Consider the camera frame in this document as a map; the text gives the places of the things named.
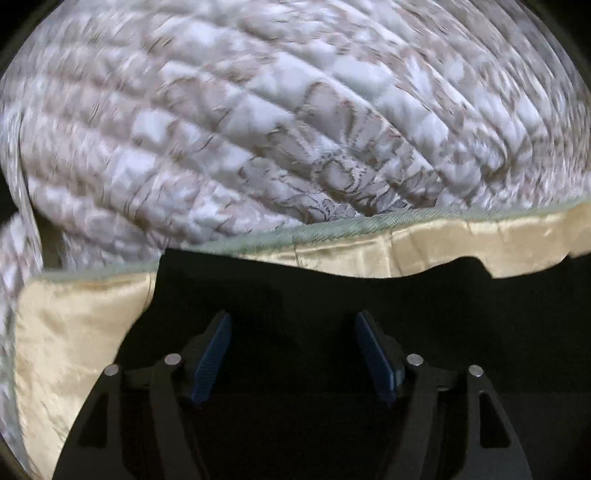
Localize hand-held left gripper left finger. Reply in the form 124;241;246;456
53;310;232;480

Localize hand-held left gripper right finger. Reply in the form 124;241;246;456
355;310;534;480

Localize black pants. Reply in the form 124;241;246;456
111;247;589;480

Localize golden satin blanket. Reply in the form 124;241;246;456
13;198;591;477

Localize quilted floral bedspread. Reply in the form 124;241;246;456
0;0;591;444

